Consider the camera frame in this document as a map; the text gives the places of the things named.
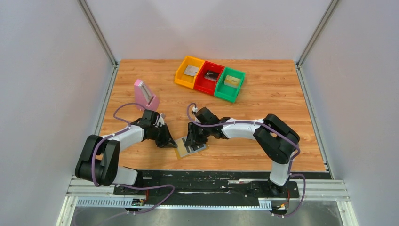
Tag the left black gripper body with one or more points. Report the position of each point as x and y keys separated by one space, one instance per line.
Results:
x=161 y=134

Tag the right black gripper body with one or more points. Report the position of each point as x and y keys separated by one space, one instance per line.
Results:
x=195 y=134

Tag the yellow leather card holder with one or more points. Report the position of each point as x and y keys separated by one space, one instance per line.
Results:
x=182 y=151

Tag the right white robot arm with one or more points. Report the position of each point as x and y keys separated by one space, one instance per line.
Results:
x=275 y=137

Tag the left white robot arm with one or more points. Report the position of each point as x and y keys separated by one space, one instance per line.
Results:
x=99 y=159

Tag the dark card in red bin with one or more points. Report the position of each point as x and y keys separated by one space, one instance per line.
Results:
x=211 y=75

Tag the gold card in green bin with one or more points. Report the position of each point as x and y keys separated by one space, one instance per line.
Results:
x=232 y=81

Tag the silver card in yellow bin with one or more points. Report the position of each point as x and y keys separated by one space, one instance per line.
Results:
x=191 y=70

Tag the red plastic bin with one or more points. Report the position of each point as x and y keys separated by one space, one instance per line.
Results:
x=206 y=86

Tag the green plastic bin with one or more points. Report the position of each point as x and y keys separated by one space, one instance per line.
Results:
x=226 y=92

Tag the pink wedge stand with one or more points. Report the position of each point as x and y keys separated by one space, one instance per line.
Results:
x=144 y=97

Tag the yellow plastic bin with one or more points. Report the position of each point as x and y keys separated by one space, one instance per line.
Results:
x=185 y=80

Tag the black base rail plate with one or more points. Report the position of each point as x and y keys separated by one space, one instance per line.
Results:
x=210 y=188

